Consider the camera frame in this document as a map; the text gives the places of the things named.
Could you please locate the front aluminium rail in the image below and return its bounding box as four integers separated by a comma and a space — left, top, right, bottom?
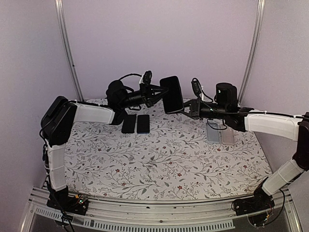
19, 188, 303, 232

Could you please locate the left aluminium frame post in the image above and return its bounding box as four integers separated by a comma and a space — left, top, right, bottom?
55, 0, 84, 101

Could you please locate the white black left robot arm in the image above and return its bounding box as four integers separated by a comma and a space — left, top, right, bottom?
40, 80, 168, 210

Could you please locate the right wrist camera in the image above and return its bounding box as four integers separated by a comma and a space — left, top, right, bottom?
191, 77, 205, 101

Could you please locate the beige phone case with ring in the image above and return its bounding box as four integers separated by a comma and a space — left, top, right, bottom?
222, 128, 235, 145

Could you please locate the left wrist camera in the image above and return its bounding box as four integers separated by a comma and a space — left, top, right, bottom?
139, 71, 152, 85

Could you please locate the left arm base with board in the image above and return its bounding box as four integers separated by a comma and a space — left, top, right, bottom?
46, 192, 89, 216

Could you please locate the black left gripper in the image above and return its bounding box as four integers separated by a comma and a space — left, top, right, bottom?
121, 83, 171, 109

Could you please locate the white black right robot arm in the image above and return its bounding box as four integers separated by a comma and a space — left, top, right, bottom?
184, 78, 309, 211

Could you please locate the light blue phone case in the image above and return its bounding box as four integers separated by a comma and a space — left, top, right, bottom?
206, 122, 221, 144

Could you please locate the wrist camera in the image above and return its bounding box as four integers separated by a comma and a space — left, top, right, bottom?
191, 77, 205, 101
139, 71, 152, 85

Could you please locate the right aluminium frame post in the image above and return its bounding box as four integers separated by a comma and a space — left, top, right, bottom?
238, 0, 266, 104

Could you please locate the black phone case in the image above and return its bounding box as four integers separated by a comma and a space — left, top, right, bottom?
159, 75, 184, 115

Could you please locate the aluminium frame post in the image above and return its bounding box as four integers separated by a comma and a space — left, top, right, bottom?
238, 0, 266, 104
55, 0, 84, 101

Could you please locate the right arm base with board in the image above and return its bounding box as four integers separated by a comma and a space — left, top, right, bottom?
231, 196, 275, 227

